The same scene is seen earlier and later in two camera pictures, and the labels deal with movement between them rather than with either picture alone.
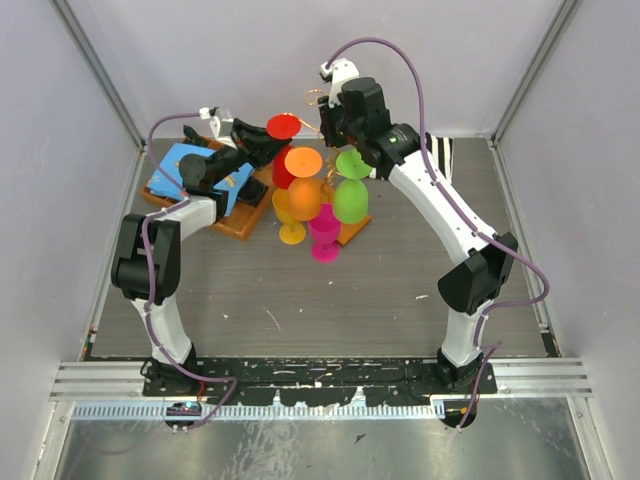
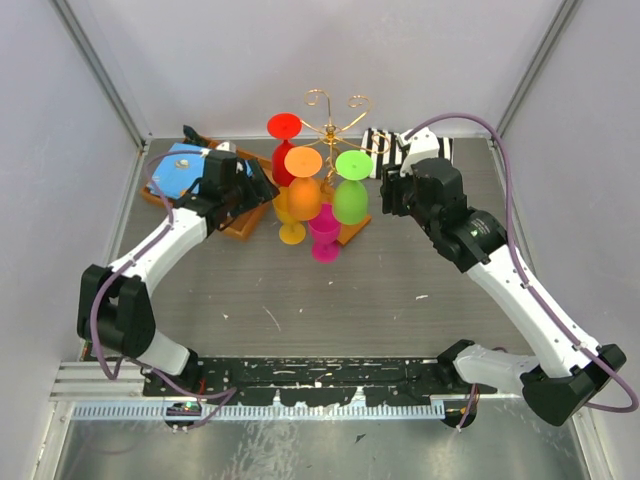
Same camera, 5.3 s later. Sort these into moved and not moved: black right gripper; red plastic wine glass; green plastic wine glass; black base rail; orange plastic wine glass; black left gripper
Moved: black left gripper; black right gripper
Not moved: green plastic wine glass; black base rail; orange plastic wine glass; red plastic wine glass
